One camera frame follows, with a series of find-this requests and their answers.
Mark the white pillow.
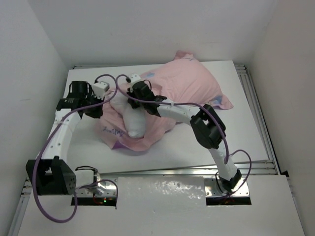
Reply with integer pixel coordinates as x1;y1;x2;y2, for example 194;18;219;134
110;93;146;138

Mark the pink purple pillowcase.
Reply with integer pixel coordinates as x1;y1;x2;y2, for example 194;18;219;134
95;53;233;151

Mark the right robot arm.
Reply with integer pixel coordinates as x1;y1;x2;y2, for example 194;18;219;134
127;81;241;193

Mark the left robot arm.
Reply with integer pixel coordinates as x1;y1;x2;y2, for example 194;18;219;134
26;81;110;195

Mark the white front cover board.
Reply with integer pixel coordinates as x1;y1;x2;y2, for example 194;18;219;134
19;176;304;236

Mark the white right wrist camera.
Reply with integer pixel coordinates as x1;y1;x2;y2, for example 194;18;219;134
127;73;142;85

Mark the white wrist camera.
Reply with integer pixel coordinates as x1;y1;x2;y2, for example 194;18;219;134
92;81;110;99
127;73;142;85

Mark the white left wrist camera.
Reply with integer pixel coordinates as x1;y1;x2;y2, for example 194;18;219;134
92;81;110;99

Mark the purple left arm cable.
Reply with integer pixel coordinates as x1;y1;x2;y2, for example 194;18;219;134
32;74;121;223

